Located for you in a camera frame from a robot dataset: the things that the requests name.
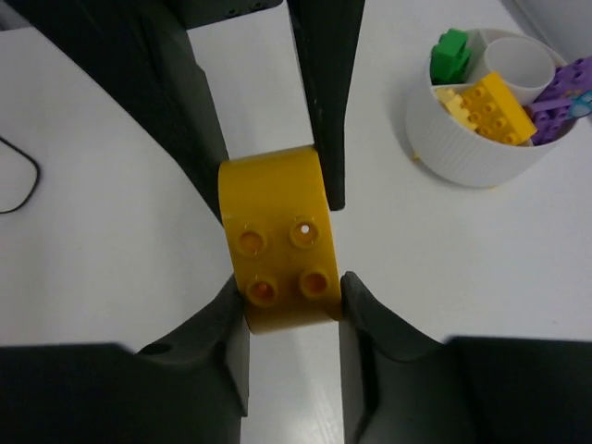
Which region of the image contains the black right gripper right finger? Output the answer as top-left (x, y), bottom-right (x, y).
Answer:
top-left (339, 272), bottom-right (591, 443)

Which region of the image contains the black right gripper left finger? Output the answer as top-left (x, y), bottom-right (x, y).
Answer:
top-left (1, 279), bottom-right (250, 443)

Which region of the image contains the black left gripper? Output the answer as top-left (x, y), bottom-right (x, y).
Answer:
top-left (18, 0), bottom-right (365, 216)

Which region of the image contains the yellow curved lego brick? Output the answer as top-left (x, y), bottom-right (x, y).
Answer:
top-left (217, 146), bottom-right (343, 333)

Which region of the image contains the yellow long lego brick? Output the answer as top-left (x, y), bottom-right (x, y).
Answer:
top-left (461, 72), bottom-right (537, 145)

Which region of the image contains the lavender square lego brick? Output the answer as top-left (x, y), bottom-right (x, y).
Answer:
top-left (524, 98), bottom-right (575, 146)

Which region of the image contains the green lego in container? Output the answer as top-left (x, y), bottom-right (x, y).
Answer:
top-left (430, 28), bottom-right (472, 85)

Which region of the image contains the yellow lego in container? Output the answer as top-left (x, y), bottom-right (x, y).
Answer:
top-left (435, 88), bottom-right (476, 131)

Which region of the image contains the white round divided container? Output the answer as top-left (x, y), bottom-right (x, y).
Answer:
top-left (405, 29), bottom-right (572, 188)

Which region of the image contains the lavender curved lego piece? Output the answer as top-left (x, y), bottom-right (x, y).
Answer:
top-left (535, 56), bottom-right (591, 118)

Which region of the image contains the black thin cable loop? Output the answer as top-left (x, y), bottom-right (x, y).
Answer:
top-left (0, 135), bottom-right (43, 215)

